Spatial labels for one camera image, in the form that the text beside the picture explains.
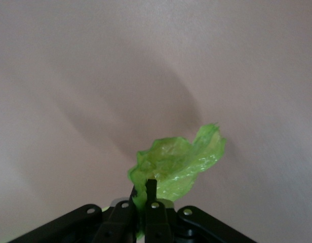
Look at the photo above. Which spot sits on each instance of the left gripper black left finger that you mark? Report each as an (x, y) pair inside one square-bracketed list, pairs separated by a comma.
[(118, 222)]

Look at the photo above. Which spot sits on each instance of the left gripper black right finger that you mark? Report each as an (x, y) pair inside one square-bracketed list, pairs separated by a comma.
[(156, 217)]

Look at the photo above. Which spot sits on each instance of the green lettuce leaf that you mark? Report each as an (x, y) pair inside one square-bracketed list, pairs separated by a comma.
[(176, 162)]

